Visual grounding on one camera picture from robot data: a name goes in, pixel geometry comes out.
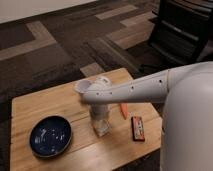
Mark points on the dark blue bowl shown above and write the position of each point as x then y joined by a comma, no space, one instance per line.
50,137

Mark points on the black cabinet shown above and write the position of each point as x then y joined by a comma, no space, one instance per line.
183,32

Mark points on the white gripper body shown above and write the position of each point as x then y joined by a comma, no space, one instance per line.
99,112

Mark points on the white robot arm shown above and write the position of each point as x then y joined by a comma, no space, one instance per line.
187,95

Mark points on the orange carrot toy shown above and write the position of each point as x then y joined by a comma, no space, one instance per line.
124,110

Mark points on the red and black box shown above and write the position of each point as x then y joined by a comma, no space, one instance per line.
137,128

